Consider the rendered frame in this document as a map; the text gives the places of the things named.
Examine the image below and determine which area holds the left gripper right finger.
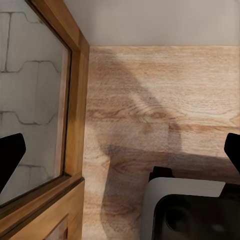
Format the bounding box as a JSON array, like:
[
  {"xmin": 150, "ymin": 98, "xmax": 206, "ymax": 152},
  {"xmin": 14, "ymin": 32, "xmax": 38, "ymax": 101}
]
[{"xmin": 224, "ymin": 132, "xmax": 240, "ymax": 173}]

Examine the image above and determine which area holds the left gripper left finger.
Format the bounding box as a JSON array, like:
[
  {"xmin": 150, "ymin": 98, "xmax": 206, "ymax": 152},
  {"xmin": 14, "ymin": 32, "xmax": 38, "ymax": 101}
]
[{"xmin": 0, "ymin": 133, "xmax": 26, "ymax": 193}]

